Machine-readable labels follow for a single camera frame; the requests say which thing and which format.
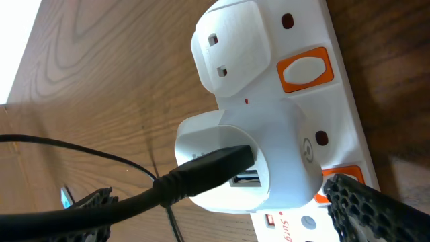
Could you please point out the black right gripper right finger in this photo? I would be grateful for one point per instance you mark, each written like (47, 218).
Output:
(361, 213)

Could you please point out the blue Galaxy smartphone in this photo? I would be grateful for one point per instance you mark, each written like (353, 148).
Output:
(66, 197)

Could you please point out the white USB charger adapter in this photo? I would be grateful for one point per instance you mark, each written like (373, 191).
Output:
(286, 173)

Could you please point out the white power strip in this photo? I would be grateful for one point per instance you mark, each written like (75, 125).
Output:
(263, 51)

